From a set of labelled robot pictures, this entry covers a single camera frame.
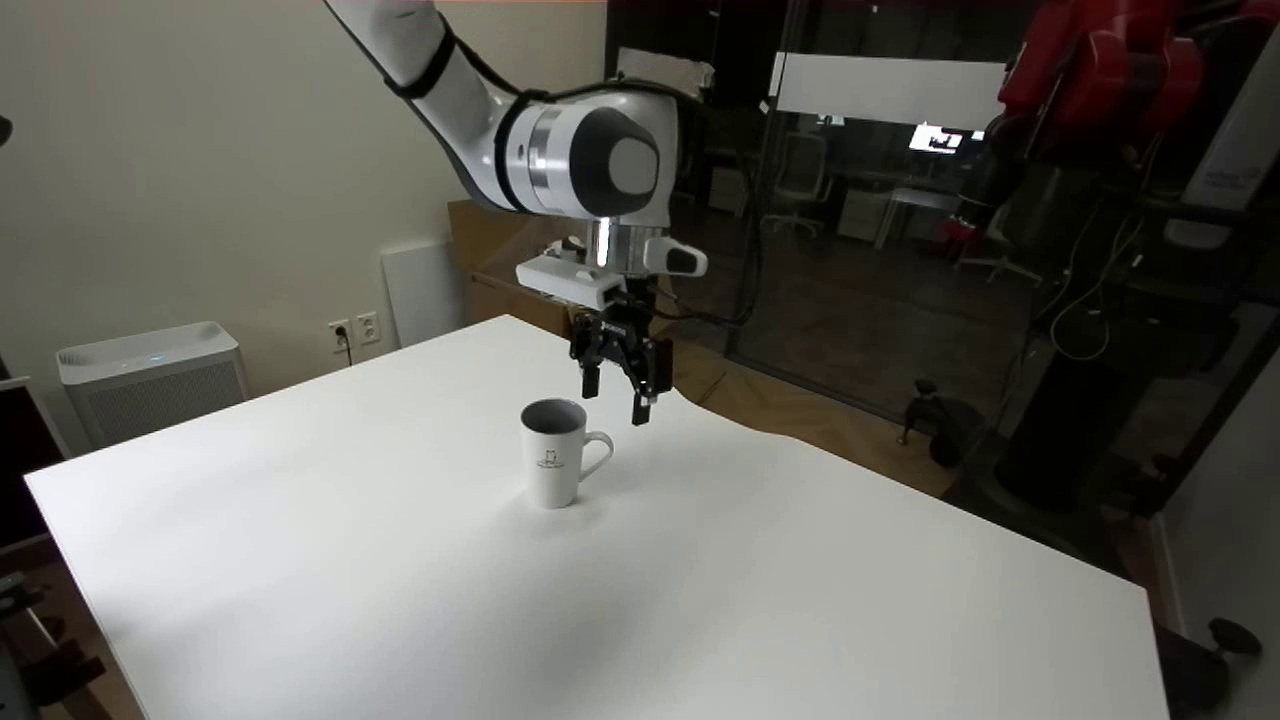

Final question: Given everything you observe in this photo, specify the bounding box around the grey office chair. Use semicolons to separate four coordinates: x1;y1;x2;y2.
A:
766;127;842;248

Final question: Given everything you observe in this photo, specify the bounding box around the black clamp stand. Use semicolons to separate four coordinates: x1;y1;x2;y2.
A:
0;570;114;720

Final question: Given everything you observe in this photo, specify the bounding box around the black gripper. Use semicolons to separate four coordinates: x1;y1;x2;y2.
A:
565;281;676;432

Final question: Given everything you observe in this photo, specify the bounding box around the white flat panel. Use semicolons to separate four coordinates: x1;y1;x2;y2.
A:
378;235;469;354

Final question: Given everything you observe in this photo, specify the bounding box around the lit computer screen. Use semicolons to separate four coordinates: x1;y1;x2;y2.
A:
909;121;971;159

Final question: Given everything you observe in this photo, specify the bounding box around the red humanoid robot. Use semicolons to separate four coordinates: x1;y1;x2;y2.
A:
932;0;1280;259

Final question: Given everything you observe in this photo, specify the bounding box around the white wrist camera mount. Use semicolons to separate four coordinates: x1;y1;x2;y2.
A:
514;232;713;312

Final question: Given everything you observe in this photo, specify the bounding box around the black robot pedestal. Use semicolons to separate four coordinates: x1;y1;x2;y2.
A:
993;295;1254;530

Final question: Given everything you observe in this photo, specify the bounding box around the small black tripod device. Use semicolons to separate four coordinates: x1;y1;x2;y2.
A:
897;377;993;471

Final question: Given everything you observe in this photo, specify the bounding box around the white ceramic mug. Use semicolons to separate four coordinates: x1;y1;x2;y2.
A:
515;397;621;514

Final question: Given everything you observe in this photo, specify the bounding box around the small frosted glass strip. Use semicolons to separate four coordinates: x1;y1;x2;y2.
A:
612;46;722;103

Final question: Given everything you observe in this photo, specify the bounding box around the brown cardboard box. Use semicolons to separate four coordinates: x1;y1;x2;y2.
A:
444;197;683;365

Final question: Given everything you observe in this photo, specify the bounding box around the white bin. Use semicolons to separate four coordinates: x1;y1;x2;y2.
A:
53;315;258;451

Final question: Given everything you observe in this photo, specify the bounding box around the black monitor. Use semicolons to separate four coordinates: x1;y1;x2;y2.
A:
0;377;69;554

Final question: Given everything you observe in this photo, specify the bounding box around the black round base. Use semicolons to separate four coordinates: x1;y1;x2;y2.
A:
1155;613;1263;720

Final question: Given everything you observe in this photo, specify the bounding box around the green cable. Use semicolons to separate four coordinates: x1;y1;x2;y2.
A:
1044;218;1153;368

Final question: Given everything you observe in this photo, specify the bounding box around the large frosted glass strip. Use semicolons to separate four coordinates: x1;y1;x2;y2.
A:
768;48;1013;137

